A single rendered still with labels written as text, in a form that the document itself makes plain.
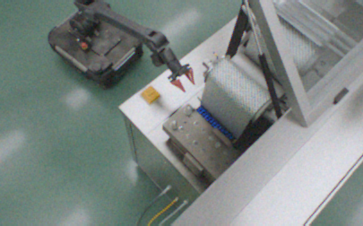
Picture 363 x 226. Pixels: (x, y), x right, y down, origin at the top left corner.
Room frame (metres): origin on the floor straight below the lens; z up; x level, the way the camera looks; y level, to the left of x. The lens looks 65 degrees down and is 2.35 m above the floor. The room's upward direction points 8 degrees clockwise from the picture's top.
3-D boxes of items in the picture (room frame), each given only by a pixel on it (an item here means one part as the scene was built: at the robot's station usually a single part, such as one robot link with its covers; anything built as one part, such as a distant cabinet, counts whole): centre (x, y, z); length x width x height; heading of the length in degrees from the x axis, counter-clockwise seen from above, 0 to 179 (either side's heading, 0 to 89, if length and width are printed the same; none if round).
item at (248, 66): (0.76, -0.29, 1.18); 0.26 x 0.12 x 0.12; 51
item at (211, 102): (0.62, -0.18, 1.11); 0.23 x 0.01 x 0.18; 51
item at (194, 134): (0.50, -0.13, 1.00); 0.40 x 0.16 x 0.06; 51
